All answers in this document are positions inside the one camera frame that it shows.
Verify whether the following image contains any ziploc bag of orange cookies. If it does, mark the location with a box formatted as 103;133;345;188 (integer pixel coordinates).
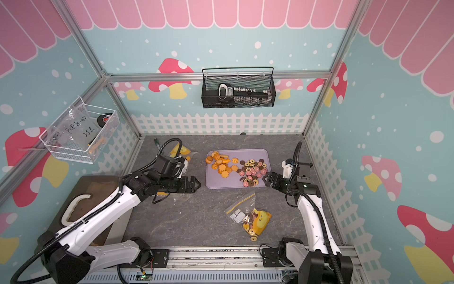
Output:
169;143;197;163

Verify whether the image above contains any ziploc bag near right arm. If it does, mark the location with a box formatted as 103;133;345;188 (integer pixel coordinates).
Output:
225;191;272;238

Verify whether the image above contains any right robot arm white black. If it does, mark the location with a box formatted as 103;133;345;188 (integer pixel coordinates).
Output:
260;142;354;284

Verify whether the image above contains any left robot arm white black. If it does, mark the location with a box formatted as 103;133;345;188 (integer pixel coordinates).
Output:
10;137;201;284

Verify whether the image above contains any pile of mixed sandwich cookies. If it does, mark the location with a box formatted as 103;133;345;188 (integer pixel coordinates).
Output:
236;159;268;187

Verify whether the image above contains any pile of orange cookies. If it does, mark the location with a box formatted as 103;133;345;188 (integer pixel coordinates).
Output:
205;151;241;178

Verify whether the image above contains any lavender plastic tray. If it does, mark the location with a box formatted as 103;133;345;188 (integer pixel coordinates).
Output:
206;149;271;189

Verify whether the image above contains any socket set in basket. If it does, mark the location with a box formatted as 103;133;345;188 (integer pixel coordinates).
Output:
202;84;275;108

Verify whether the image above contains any black tape roll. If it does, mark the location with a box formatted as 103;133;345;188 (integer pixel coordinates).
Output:
96;112;117;128

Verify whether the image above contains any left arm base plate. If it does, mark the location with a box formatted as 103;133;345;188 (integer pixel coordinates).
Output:
120;248;170;269

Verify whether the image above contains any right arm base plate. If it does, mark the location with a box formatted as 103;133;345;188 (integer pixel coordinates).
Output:
260;243;309;268

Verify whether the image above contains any brown wooden case white handle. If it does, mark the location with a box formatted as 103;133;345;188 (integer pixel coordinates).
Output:
39;185;141;266

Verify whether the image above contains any black wire wall basket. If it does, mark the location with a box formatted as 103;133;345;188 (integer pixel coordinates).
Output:
201;67;276;109

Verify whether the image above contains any aluminium front rail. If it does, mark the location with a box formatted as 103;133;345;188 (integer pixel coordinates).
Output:
67;245;366;284

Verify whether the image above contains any white wire wall basket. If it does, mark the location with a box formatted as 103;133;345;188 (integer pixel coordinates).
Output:
39;97;120;164

